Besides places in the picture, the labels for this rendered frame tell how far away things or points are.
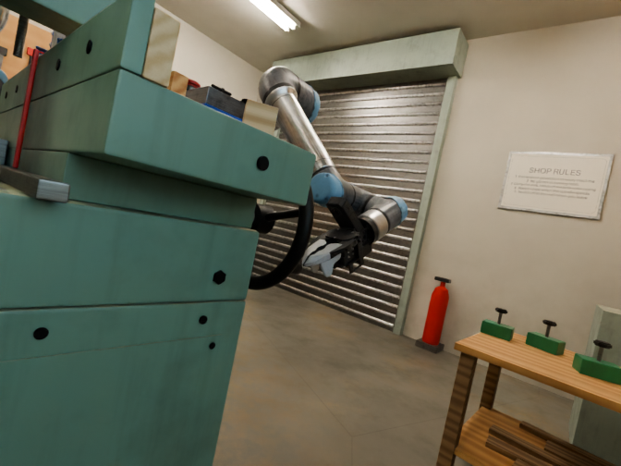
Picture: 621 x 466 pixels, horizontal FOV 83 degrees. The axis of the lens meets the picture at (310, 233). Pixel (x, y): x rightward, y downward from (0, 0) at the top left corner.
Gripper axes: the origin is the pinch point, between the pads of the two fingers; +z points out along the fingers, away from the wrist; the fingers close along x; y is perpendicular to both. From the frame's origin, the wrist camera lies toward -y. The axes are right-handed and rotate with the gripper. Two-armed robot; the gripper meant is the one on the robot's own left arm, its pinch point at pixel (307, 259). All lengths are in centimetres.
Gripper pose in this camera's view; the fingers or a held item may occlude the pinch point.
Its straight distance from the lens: 69.8
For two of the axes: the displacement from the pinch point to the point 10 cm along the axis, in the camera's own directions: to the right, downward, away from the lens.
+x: -7.3, -1.7, 6.6
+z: -6.7, 3.9, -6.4
